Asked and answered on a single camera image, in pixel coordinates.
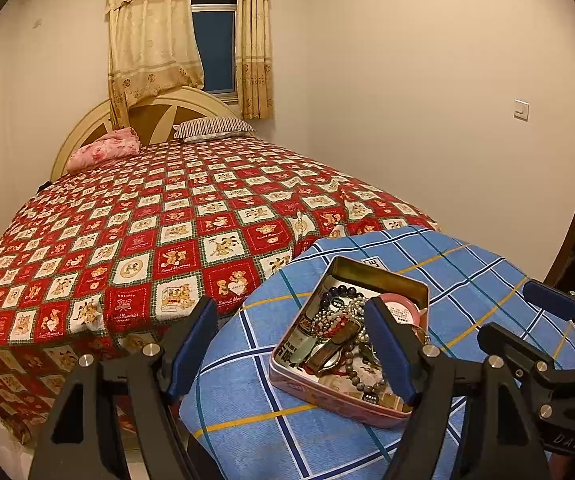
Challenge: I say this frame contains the cream wooden headboard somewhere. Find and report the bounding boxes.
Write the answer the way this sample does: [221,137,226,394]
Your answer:
[50,86,240,181]

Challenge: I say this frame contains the dark bead bracelet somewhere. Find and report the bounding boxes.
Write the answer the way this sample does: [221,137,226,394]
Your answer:
[320,282,363,311]

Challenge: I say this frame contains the metal bead necklace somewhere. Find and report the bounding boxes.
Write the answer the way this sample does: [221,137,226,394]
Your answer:
[305,297,368,338]

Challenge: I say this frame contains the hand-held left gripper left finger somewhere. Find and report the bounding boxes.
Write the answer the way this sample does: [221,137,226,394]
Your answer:
[27,296,219,480]

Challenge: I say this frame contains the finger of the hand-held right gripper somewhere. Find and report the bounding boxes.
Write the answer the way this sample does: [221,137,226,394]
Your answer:
[523,280,575,331]
[477,322,575,421]

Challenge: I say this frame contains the pink floral pillow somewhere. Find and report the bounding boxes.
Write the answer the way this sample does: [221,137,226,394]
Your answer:
[66,126,142,173]

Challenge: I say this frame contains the narrow beige curtain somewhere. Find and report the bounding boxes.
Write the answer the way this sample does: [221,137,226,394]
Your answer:
[236,0,274,121]

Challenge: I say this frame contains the blue plaid cloth covered table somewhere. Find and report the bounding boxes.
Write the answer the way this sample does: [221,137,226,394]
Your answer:
[178,225,575,480]

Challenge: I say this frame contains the striped pillow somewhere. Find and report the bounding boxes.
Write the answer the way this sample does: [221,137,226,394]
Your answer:
[173,116,257,143]

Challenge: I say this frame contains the window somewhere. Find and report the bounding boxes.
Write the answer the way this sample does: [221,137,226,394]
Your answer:
[190,0,239,101]

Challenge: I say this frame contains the wide beige curtain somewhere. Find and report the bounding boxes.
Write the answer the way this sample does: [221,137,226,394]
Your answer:
[104,0,205,128]

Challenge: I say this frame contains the pink metal tin box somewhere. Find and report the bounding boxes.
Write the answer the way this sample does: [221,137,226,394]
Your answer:
[268,255,431,429]

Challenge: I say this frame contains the red patterned bedspread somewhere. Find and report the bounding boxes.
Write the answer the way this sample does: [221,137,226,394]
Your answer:
[0,137,441,448]

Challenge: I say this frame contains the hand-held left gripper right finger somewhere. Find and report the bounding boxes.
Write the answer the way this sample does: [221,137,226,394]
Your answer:
[365,296,553,480]

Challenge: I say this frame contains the pink round tin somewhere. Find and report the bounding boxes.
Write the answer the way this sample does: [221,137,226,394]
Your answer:
[380,292,421,328]

